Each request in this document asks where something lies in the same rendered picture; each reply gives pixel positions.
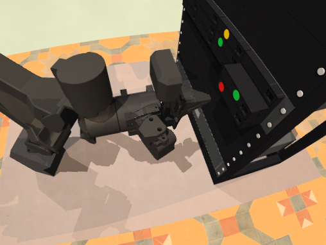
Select black server rack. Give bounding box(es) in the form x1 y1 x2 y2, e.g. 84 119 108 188
176 0 326 185

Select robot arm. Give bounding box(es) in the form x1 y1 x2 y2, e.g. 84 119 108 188
0 51 176 160

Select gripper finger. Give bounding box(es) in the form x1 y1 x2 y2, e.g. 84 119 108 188
174 85 211 117
171 101 210 130

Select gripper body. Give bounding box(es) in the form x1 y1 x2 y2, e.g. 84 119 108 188
115 49 182 136

